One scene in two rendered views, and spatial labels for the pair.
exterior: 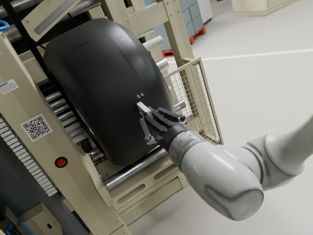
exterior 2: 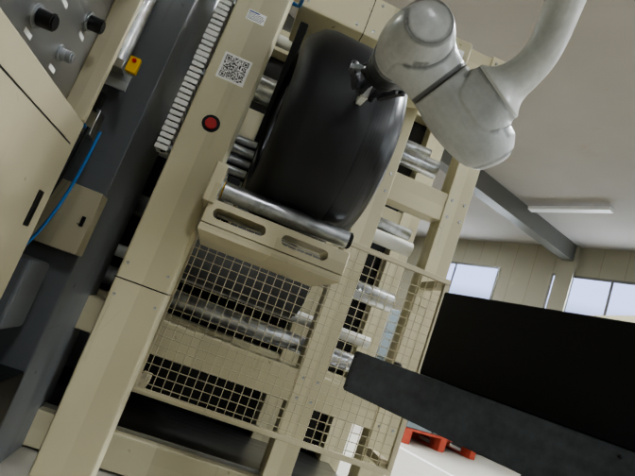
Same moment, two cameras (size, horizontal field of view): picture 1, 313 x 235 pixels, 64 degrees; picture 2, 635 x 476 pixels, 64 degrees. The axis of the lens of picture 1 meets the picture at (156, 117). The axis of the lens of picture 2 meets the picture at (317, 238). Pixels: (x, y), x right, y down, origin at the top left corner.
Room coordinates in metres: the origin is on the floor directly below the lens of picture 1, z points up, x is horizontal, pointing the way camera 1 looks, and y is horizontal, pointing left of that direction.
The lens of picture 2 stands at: (-0.38, -0.14, 0.65)
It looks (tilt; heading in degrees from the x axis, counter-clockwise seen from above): 10 degrees up; 8
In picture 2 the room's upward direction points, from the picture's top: 20 degrees clockwise
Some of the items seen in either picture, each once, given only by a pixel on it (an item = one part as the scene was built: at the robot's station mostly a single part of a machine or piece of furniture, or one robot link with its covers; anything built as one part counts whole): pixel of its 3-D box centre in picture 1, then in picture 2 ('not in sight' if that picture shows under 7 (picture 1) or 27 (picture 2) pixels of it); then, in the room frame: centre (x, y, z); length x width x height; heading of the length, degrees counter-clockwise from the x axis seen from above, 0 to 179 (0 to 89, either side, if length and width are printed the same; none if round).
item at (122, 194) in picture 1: (146, 175); (275, 239); (0.83, 0.13, 0.83); 0.36 x 0.09 x 0.06; 107
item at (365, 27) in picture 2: not in sight; (378, 42); (1.28, 0.13, 1.71); 0.61 x 0.25 x 0.15; 107
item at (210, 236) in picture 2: (137, 165); (264, 257); (0.96, 0.17, 0.80); 0.37 x 0.36 x 0.02; 17
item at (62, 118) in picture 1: (57, 119); (218, 174); (1.26, 0.49, 1.05); 0.20 x 0.15 x 0.30; 107
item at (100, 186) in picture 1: (94, 170); (215, 197); (0.91, 0.34, 0.90); 0.40 x 0.03 x 0.10; 17
